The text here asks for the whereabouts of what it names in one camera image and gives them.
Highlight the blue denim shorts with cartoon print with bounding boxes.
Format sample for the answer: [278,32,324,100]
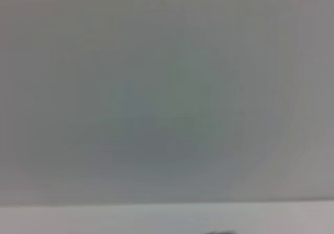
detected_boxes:
[200,229,236,234]

